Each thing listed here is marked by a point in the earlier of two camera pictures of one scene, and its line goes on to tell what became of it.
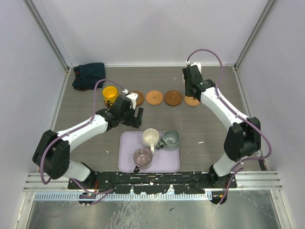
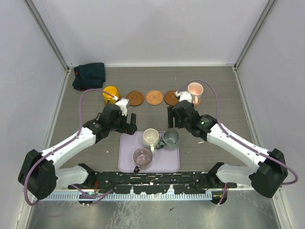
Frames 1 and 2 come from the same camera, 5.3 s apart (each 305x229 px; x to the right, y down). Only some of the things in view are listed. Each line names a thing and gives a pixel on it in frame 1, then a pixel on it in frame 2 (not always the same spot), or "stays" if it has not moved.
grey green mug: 170,140 stays
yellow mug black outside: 109,92 stays
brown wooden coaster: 140,98 stays
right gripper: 186,90 → 170,110
